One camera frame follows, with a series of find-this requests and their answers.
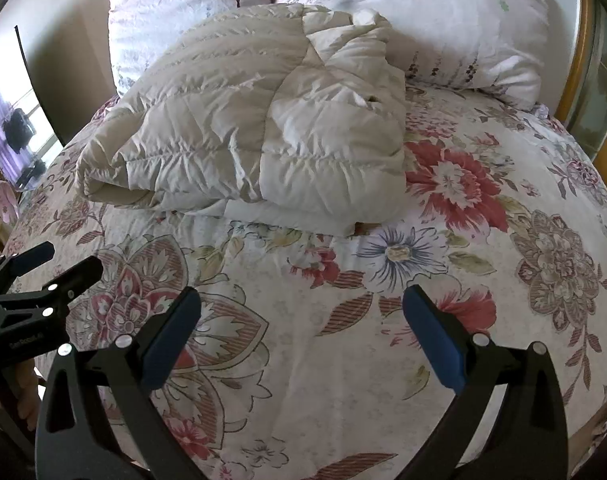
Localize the white floral print pillow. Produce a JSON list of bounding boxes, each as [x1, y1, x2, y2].
[[106, 0, 284, 98], [276, 0, 551, 111]]

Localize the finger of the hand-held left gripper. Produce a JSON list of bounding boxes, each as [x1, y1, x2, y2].
[[0, 256, 105, 320], [0, 241, 55, 291]]

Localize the wooden headboard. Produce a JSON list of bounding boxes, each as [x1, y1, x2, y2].
[[498, 0, 607, 161]]

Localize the person's left hand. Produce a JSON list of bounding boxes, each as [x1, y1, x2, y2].
[[0, 362, 40, 431]]

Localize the beige quilted duvet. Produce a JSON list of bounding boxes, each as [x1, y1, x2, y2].
[[76, 2, 409, 238]]

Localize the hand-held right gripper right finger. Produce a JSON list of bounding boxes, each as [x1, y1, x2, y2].
[[398, 285, 569, 480]]

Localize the wall mirror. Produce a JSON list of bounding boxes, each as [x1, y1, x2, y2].
[[0, 25, 66, 191]]

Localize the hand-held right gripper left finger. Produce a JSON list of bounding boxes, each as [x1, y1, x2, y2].
[[33, 287, 202, 480]]

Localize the floral bedspread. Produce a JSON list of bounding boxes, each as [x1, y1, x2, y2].
[[3, 80, 607, 480]]

